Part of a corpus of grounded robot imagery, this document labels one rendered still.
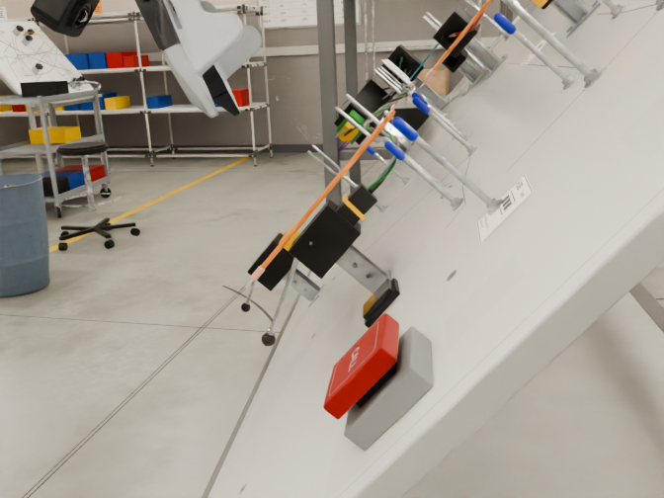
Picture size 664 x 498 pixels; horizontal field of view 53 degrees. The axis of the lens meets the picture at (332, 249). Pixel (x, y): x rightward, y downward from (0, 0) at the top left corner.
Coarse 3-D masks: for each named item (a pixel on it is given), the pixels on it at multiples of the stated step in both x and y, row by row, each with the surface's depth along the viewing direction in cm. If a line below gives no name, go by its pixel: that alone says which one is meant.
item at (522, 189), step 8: (520, 184) 48; (528, 184) 46; (512, 192) 48; (520, 192) 46; (528, 192) 45; (504, 200) 48; (512, 200) 47; (520, 200) 45; (504, 208) 47; (512, 208) 45; (488, 216) 49; (496, 216) 47; (504, 216) 45; (480, 224) 49; (488, 224) 47; (496, 224) 46; (480, 232) 48; (488, 232) 46; (480, 240) 46
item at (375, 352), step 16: (384, 320) 39; (368, 336) 39; (384, 336) 37; (352, 352) 39; (368, 352) 36; (384, 352) 35; (336, 368) 40; (352, 368) 37; (368, 368) 35; (384, 368) 35; (336, 384) 37; (352, 384) 36; (368, 384) 36; (336, 400) 36; (352, 400) 36; (336, 416) 37
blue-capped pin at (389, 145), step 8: (384, 144) 59; (392, 144) 59; (392, 152) 59; (400, 152) 59; (408, 160) 59; (416, 168) 59; (424, 176) 59; (432, 184) 59; (440, 192) 60; (456, 200) 60
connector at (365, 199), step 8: (360, 184) 62; (352, 192) 63; (360, 192) 60; (368, 192) 60; (352, 200) 60; (360, 200) 60; (368, 200) 60; (376, 200) 60; (336, 208) 63; (344, 208) 60; (360, 208) 60; (368, 208) 60; (344, 216) 60; (352, 216) 60; (352, 224) 61
